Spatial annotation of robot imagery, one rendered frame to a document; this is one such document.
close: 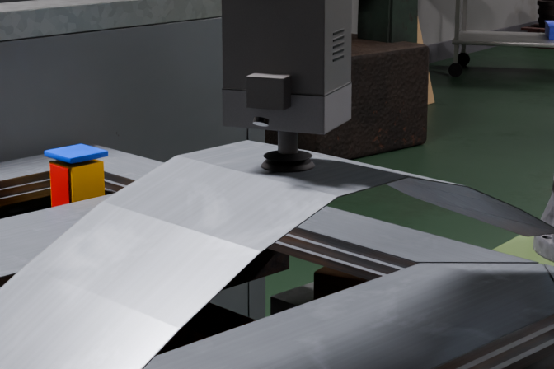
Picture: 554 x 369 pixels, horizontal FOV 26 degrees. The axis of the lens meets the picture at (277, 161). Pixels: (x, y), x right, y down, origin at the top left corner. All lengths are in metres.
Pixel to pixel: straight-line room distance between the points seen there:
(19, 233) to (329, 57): 0.58
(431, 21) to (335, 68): 7.15
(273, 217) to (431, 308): 0.32
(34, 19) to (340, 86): 0.89
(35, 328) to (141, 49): 1.07
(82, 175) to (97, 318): 0.74
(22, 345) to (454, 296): 0.48
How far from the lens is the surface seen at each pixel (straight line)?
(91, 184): 1.57
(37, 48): 1.77
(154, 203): 0.92
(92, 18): 1.82
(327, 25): 0.89
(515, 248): 1.69
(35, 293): 0.89
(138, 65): 1.88
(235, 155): 0.99
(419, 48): 5.50
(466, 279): 1.22
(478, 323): 1.11
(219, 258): 0.83
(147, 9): 1.88
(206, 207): 0.90
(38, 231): 1.39
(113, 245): 0.89
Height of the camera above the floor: 1.24
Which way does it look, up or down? 14 degrees down
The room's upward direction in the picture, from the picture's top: straight up
